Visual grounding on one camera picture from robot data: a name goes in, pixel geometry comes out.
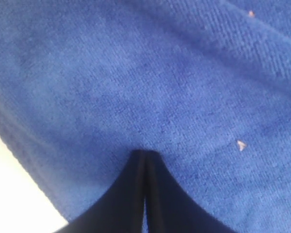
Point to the blue towel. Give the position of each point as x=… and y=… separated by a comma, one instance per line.
x=206, y=83

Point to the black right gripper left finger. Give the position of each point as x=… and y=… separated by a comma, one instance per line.
x=121, y=208

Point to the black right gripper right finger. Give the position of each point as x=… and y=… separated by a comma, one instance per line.
x=169, y=209

